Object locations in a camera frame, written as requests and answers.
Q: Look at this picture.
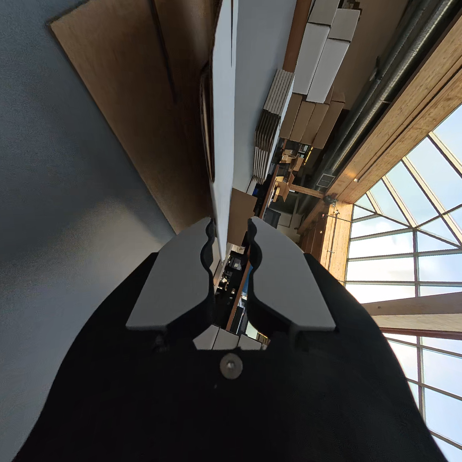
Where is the wooden beam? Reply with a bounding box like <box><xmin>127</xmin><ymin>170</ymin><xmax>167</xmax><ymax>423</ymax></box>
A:
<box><xmin>361</xmin><ymin>297</ymin><xmax>462</xmax><ymax>340</ymax></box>

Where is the grey ceiling duct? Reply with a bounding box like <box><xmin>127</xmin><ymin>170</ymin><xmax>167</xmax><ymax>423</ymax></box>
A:
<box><xmin>314</xmin><ymin>0</ymin><xmax>461</xmax><ymax>188</ymax></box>

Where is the large framed window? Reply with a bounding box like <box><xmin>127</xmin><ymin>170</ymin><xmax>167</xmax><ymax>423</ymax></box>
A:
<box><xmin>345</xmin><ymin>105</ymin><xmax>462</xmax><ymax>462</ymax></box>

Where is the brown cardboard box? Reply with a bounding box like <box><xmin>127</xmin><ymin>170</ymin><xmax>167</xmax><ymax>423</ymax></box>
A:
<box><xmin>50</xmin><ymin>0</ymin><xmax>258</xmax><ymax>260</ymax></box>

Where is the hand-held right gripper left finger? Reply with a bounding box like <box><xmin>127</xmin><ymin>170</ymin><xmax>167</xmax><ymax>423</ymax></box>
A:
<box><xmin>126</xmin><ymin>216</ymin><xmax>217</xmax><ymax>332</ymax></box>

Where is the stack of long cardboard boxes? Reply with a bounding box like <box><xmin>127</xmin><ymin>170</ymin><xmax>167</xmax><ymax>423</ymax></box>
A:
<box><xmin>279</xmin><ymin>0</ymin><xmax>361</xmax><ymax>149</ymax></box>

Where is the small open cardboard box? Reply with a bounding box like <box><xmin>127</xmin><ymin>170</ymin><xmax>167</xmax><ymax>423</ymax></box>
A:
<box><xmin>271</xmin><ymin>180</ymin><xmax>294</xmax><ymax>203</ymax></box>

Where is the stack of flat cardboard sheets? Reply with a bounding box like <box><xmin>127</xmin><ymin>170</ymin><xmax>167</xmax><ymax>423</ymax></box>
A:
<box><xmin>252</xmin><ymin>69</ymin><xmax>296</xmax><ymax>182</ymax></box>

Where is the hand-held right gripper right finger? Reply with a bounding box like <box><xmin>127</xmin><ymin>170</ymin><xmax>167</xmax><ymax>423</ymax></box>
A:
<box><xmin>246</xmin><ymin>216</ymin><xmax>337</xmax><ymax>333</ymax></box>

